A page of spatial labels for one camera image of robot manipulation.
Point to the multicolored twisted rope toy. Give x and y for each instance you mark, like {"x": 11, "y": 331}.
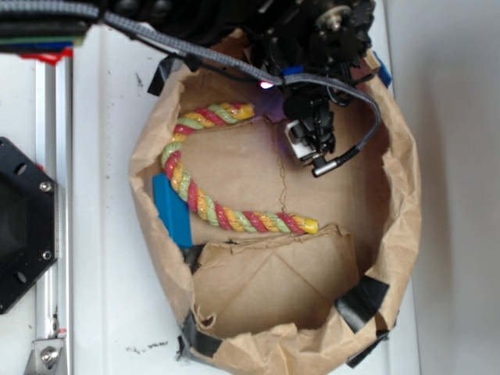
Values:
{"x": 203, "y": 205}

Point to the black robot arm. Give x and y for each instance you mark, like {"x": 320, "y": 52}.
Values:
{"x": 323, "y": 38}

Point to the metal corner bracket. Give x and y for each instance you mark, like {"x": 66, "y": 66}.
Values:
{"x": 47, "y": 357}

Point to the aluminium extrusion rail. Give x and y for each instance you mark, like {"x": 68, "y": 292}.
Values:
{"x": 53, "y": 151}

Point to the blue tape piece right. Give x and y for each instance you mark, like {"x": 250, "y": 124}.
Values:
{"x": 383, "y": 72}

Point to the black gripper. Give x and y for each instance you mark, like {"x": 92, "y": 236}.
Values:
{"x": 310, "y": 106}

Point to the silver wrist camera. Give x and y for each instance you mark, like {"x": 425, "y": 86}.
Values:
{"x": 305, "y": 151}

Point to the brown paper bag bin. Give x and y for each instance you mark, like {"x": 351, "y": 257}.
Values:
{"x": 270, "y": 297}

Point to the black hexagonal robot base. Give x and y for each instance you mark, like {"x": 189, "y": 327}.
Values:
{"x": 27, "y": 224}

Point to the black tape piece bottom left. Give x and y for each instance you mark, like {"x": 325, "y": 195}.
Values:
{"x": 194, "y": 344}

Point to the blue rectangular block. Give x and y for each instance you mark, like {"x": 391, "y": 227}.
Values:
{"x": 173, "y": 211}

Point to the black tape piece top left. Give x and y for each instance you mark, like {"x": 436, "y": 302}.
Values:
{"x": 162, "y": 73}

